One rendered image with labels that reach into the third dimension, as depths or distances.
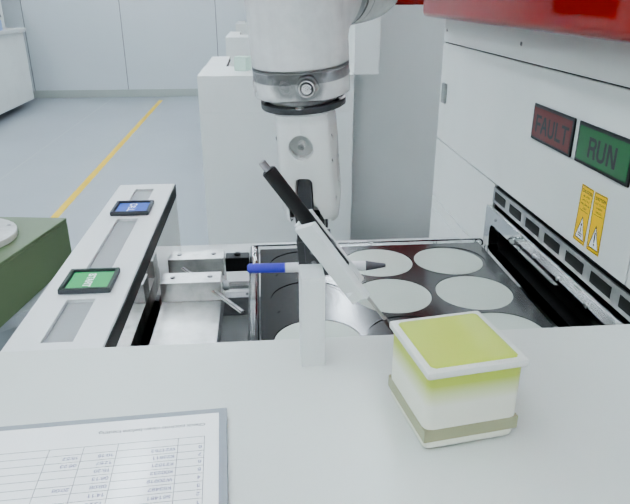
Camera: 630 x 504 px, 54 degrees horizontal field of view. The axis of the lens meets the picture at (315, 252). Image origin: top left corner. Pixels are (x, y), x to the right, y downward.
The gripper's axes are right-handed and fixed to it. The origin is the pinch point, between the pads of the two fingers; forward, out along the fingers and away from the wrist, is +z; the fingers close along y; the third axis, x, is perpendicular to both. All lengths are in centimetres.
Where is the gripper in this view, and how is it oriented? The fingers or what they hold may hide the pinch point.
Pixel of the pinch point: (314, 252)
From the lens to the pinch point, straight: 62.1
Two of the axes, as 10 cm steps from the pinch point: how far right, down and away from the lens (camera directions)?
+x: -10.0, 0.3, 0.9
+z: 0.7, 8.8, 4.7
